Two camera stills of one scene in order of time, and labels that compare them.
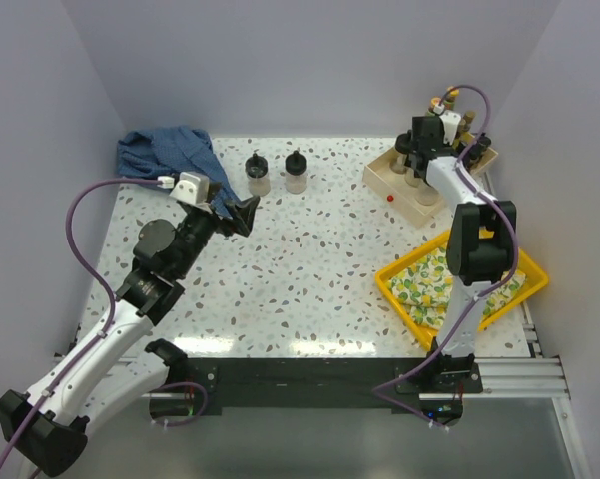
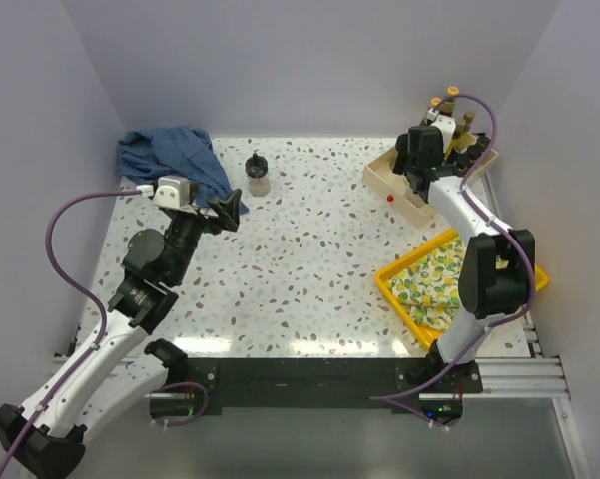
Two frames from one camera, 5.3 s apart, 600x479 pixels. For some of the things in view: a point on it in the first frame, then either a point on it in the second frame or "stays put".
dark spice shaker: (475, 151) stays put
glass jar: (296, 166) → (416, 200)
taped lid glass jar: (259, 183) stays put
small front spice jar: (484, 141) stays put
